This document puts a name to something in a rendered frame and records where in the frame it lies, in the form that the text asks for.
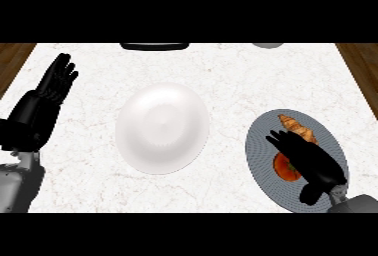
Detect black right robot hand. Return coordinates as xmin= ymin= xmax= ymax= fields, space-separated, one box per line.
xmin=264 ymin=129 xmax=348 ymax=206

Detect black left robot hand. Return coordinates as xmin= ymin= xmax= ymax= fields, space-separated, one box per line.
xmin=0 ymin=52 xmax=79 ymax=153

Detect red tomato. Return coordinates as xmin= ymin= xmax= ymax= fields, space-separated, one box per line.
xmin=273 ymin=151 xmax=302 ymax=183

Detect grey round placemat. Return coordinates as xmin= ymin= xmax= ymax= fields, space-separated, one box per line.
xmin=243 ymin=108 xmax=351 ymax=214

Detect white oval plate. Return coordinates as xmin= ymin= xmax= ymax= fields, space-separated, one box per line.
xmin=113 ymin=82 xmax=211 ymax=175

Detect golden croissant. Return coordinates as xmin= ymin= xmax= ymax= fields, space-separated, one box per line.
xmin=277 ymin=113 xmax=319 ymax=145

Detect black flat object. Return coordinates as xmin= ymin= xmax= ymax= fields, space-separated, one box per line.
xmin=118 ymin=42 xmax=192 ymax=52

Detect grey round object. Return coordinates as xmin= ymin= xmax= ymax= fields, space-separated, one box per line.
xmin=251 ymin=42 xmax=285 ymax=50

